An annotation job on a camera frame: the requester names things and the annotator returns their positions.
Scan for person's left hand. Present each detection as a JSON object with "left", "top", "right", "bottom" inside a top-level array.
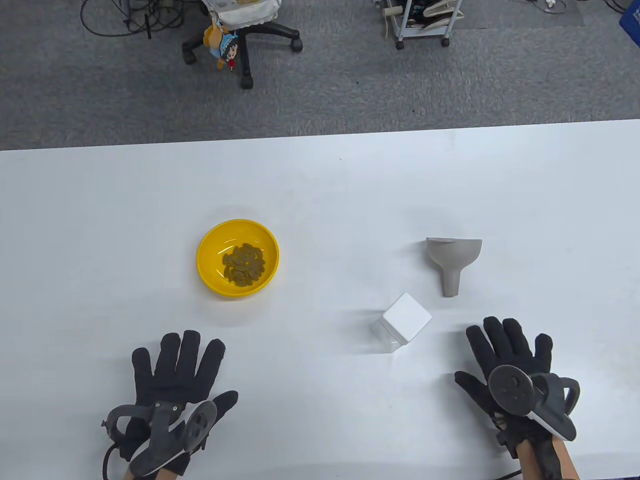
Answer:
[{"left": 120, "top": 330, "right": 239, "bottom": 476}]

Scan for black floor cables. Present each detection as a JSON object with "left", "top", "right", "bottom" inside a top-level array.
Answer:
[{"left": 80, "top": 0, "right": 201, "bottom": 40}]

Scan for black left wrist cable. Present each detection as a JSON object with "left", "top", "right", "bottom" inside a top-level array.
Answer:
[{"left": 102, "top": 442, "right": 121, "bottom": 480}]

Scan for plush doll charm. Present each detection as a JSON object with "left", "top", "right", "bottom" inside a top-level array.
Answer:
[{"left": 202, "top": 20, "right": 240, "bottom": 71}]

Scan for person's right hand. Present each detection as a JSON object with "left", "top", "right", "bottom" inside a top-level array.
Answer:
[{"left": 454, "top": 316, "right": 553, "bottom": 458}]

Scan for black office chair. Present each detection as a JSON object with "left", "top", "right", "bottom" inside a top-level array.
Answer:
[{"left": 181, "top": 0, "right": 304, "bottom": 90}]

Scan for yellow plastic bowl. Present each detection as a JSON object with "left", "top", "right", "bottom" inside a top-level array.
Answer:
[{"left": 196, "top": 219, "right": 280, "bottom": 299}]

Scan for black right hand controller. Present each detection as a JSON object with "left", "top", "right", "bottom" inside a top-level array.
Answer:
[{"left": 487, "top": 365, "right": 582, "bottom": 442}]

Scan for black left hand controller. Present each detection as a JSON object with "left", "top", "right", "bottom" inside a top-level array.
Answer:
[{"left": 101, "top": 399, "right": 218, "bottom": 477}]

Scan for blue box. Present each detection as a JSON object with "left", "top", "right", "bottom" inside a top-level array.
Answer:
[{"left": 618, "top": 0, "right": 640, "bottom": 35}]

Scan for clear square coffee jar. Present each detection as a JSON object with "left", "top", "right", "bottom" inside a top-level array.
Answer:
[{"left": 370, "top": 310, "right": 407, "bottom": 355}]

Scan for white rolling cart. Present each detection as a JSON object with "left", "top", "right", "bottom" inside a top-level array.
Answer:
[{"left": 382, "top": 0, "right": 466, "bottom": 51}]

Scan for person's left forearm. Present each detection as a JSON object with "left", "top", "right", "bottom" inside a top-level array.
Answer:
[{"left": 122, "top": 467, "right": 173, "bottom": 480}]

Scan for black hand controller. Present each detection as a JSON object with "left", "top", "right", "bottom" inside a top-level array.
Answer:
[
  {"left": 101, "top": 399, "right": 218, "bottom": 477},
  {"left": 487, "top": 365, "right": 582, "bottom": 442}
]

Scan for white square jar lid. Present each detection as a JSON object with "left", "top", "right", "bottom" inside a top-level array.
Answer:
[{"left": 382, "top": 293, "right": 433, "bottom": 347}]

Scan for grey plastic funnel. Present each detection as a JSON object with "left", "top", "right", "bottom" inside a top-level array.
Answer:
[{"left": 425, "top": 237, "right": 483, "bottom": 298}]

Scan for person's right forearm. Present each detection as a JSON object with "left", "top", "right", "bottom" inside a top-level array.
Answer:
[{"left": 515, "top": 435, "right": 581, "bottom": 480}]

